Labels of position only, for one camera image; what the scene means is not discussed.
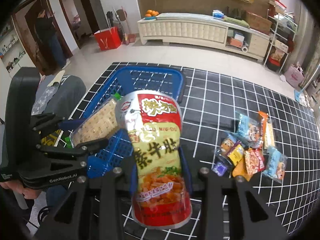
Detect clear cracker pack green ends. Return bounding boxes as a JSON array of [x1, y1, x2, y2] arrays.
[[69, 93, 121, 147]]

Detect blue plastic basket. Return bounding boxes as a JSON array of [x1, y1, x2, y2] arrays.
[[77, 64, 186, 178]]

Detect oranges on blue plate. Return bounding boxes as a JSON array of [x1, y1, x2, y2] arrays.
[[144, 10, 159, 20]]

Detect light blue pastry pack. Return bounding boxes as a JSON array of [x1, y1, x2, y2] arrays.
[[262, 146, 287, 183], [235, 112, 260, 148]]

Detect yellow purple snack packet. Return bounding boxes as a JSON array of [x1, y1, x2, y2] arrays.
[[212, 141, 252, 181]]

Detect cream tv cabinet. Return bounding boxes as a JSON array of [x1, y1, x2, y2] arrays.
[[137, 13, 270, 61]]

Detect blue tissue box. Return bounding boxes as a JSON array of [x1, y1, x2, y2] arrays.
[[212, 10, 225, 19]]

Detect pink gift bag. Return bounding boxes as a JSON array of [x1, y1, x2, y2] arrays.
[[284, 62, 304, 88]]

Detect white metal shelf rack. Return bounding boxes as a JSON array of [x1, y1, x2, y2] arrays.
[[264, 0, 298, 74]]

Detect clear cream cracker pack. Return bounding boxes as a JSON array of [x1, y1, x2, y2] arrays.
[[264, 120, 275, 149]]

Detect person left hand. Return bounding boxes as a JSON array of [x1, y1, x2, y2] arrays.
[[1, 180, 42, 199]]

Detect large red yellow snack bag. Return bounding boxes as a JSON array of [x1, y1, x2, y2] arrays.
[[116, 90, 192, 230]]

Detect standing person in doorway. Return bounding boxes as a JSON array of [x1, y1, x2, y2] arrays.
[[35, 8, 69, 69]]

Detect black white grid tablecloth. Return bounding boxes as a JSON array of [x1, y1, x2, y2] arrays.
[[71, 62, 319, 239]]

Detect cardboard box on cabinet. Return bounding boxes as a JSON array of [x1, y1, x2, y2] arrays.
[[245, 11, 272, 35]]

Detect red spicy snack packet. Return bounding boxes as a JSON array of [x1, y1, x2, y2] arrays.
[[245, 148, 265, 176]]

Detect red paper bag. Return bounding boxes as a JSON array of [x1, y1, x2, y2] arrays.
[[94, 27, 122, 51]]

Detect orange snack stick pack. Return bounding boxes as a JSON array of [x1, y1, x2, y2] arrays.
[[258, 111, 268, 149]]

